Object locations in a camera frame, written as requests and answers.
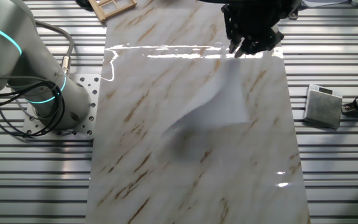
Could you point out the white paper sheet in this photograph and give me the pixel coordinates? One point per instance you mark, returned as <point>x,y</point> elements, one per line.
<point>222,105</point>

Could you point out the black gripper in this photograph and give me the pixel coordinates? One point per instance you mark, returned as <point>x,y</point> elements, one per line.
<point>263,14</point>

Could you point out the small wooden window frame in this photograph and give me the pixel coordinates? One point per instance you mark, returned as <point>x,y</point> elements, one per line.
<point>119,10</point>

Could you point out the silver digital kitchen scale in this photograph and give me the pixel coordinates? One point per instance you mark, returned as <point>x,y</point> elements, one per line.
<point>322,109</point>

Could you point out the marble pattern table board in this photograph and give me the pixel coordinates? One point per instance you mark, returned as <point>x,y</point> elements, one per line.
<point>166,186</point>

